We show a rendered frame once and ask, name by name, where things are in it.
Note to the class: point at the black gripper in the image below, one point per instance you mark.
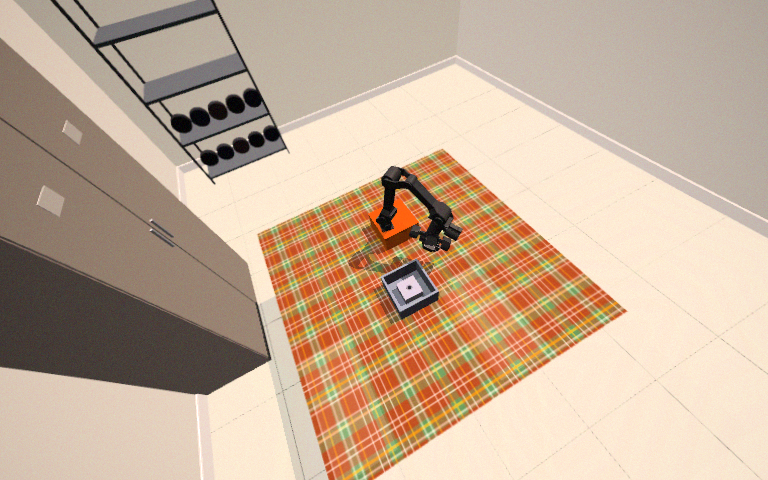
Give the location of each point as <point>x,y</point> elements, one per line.
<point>415,231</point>

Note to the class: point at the white flat plate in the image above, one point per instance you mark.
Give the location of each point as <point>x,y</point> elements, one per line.
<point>409,289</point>

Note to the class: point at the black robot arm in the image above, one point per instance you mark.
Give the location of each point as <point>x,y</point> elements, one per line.
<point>440,214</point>

